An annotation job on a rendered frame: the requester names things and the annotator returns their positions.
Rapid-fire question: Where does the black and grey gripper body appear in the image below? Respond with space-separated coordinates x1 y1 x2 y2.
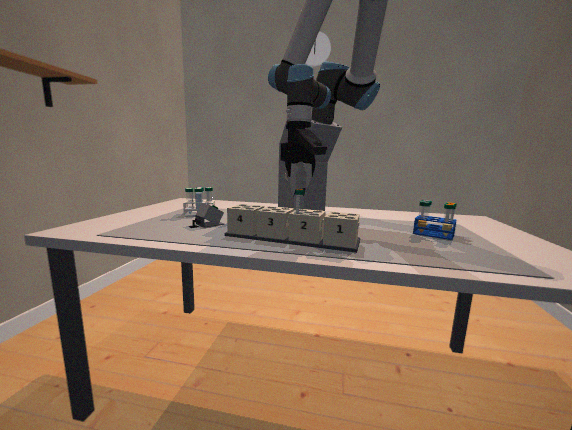
281 121 313 163

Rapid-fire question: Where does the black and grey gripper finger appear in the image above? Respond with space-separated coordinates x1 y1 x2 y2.
285 152 298 197
299 155 316 196

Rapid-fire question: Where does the beige tube rack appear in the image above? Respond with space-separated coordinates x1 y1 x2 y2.
183 200 215 216

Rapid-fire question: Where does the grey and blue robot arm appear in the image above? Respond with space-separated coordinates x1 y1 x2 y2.
268 0 388 155

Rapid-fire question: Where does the blue tube rack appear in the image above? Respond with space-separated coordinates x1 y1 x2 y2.
413 215 457 240

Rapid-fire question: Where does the beige bucket adapter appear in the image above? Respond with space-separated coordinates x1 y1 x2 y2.
289 209 326 244
257 206 294 240
227 204 265 236
323 212 360 248

